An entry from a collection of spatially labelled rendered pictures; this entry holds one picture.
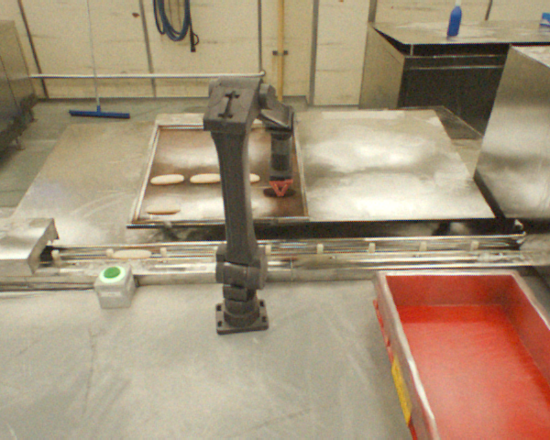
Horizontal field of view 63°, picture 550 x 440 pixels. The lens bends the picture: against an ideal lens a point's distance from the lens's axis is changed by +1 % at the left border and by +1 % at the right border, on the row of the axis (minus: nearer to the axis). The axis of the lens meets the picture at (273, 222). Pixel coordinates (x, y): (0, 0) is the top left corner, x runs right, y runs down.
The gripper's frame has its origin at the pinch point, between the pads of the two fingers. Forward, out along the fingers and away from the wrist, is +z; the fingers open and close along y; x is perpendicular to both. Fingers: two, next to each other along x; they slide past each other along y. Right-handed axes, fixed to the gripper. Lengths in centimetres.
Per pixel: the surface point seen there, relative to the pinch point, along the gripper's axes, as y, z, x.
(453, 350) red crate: -53, 0, -37
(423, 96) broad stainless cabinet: 141, 45, -88
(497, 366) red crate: -57, -1, -44
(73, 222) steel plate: -5, 10, 64
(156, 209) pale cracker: -9.1, 0.1, 35.7
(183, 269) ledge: -31.1, 0.6, 24.6
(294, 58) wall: 336, 108, -19
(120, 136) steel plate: 61, 21, 68
